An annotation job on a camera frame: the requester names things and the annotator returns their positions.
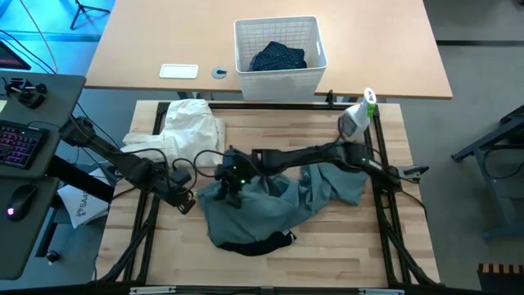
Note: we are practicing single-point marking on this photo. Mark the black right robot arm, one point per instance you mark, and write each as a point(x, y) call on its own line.
point(319, 155)

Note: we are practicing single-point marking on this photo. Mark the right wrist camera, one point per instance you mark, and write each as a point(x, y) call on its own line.
point(234, 157)

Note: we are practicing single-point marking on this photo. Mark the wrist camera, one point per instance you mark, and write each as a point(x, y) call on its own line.
point(180, 176)
point(234, 157)

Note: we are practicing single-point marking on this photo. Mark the light wooden desk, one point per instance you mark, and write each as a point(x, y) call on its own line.
point(368, 49)

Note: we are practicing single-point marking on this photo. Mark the white plastic laundry basket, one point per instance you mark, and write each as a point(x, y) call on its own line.
point(282, 86)

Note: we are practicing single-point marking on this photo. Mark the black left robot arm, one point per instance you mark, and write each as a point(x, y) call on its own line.
point(123, 162)

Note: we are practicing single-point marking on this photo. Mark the black computer mouse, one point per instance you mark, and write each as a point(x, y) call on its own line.
point(20, 202)

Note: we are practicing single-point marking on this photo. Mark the grey metal stand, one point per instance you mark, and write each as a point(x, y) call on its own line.
point(491, 164)

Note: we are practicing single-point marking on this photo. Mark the black monitor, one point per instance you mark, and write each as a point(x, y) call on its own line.
point(10, 57)

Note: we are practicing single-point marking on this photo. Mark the black tripod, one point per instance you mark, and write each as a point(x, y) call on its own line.
point(82, 9)

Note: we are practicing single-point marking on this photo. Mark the dark grey desk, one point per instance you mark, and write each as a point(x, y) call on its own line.
point(61, 94)

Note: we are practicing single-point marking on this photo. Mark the white printed bag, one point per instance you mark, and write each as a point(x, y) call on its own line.
point(84, 209)

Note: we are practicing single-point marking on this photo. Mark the grey-green garment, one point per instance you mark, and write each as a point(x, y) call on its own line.
point(266, 213)

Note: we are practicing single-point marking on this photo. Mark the small blue round object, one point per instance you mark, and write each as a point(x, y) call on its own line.
point(219, 73)

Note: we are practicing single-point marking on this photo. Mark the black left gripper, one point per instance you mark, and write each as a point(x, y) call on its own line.
point(174, 194)

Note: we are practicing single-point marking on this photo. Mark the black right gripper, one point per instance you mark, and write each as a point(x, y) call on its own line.
point(237, 174)

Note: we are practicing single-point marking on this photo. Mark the white rectangular cover plate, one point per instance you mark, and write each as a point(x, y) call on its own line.
point(178, 71)

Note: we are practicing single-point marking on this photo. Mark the navy dotted garment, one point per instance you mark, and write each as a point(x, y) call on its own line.
point(278, 57)

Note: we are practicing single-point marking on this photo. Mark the black Puma garment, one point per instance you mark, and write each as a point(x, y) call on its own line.
point(262, 248)

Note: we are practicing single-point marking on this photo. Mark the black desk clamp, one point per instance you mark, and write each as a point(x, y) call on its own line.
point(28, 96)

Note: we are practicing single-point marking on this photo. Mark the cream white garment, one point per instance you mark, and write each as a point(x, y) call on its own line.
point(188, 131)

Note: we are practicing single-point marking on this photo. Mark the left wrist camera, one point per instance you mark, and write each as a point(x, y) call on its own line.
point(180, 176)

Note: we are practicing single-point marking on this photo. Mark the orange black striped box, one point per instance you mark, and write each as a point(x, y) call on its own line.
point(499, 280)

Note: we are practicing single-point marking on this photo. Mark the black metal rig frame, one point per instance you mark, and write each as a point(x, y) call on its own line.
point(380, 229)

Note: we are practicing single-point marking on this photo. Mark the black keyboard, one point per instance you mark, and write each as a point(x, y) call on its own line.
point(18, 143)

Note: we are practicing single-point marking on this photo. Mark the white spray bottle green trigger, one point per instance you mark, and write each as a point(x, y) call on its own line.
point(356, 121)

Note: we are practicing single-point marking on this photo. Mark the black round knob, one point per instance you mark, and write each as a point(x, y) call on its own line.
point(52, 257)

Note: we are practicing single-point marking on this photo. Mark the silver frame bracket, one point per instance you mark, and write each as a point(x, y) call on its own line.
point(380, 291)
point(151, 290)

